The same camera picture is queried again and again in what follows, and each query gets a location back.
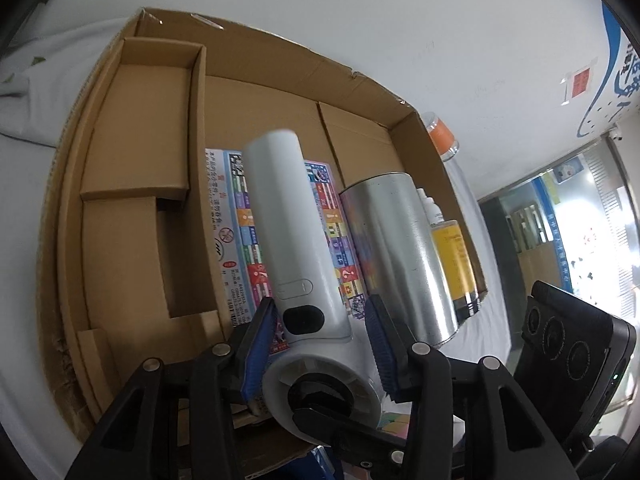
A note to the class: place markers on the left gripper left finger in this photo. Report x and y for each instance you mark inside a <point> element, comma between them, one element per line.
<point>174,417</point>

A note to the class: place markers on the white handheld fan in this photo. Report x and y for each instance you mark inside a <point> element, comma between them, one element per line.
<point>328,349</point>

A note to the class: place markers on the pastel rubik's cube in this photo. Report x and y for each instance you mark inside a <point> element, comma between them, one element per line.
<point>395,418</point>

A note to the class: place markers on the yellow label jar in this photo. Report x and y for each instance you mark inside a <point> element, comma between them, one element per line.
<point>458,269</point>

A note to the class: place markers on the white spray bottle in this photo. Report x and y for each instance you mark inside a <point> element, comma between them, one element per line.
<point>433,213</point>

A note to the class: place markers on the small cardboard insert box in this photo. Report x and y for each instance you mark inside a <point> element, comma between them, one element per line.
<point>139,146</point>

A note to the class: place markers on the orange label glass jar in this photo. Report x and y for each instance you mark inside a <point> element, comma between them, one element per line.
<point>441,136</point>

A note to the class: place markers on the red wall notice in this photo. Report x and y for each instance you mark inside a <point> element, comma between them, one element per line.
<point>577,82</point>

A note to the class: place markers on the large cardboard tray box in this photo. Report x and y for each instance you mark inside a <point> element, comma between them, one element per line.
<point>123,280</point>

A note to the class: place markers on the silver metal can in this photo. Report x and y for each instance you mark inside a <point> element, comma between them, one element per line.
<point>397,255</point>

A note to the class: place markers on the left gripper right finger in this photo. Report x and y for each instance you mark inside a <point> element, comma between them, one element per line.
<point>505,437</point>

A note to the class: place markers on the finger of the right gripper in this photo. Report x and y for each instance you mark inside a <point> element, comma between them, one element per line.
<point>322,411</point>

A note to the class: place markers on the white table cloth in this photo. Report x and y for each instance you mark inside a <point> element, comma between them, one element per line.
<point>56,69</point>

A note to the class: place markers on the colourful board game box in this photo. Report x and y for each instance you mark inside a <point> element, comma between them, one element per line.
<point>241,260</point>

